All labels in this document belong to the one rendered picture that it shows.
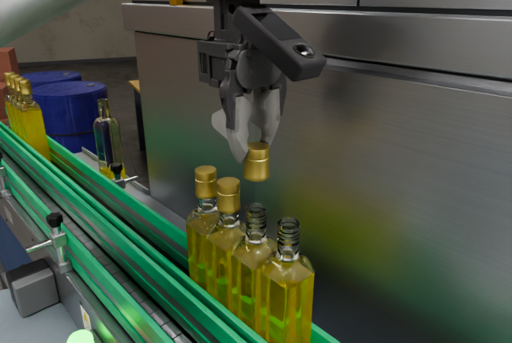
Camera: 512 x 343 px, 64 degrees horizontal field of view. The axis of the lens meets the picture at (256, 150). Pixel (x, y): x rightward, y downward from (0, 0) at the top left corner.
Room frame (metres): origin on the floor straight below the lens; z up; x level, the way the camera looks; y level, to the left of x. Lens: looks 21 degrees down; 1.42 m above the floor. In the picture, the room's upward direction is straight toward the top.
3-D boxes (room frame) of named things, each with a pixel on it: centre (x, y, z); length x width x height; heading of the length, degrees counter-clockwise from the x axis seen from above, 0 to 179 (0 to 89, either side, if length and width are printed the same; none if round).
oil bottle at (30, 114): (1.29, 0.73, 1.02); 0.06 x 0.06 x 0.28; 43
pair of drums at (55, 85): (3.12, 1.52, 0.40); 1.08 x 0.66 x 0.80; 26
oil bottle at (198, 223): (0.59, 0.08, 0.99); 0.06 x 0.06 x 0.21; 44
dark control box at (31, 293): (0.76, 0.51, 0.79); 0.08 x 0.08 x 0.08; 43
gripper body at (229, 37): (0.52, 0.02, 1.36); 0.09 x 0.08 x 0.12; 42
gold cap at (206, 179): (0.59, 0.08, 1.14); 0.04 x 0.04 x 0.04
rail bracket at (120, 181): (0.98, 0.34, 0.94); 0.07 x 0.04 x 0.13; 133
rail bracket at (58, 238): (0.70, 0.42, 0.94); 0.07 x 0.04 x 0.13; 133
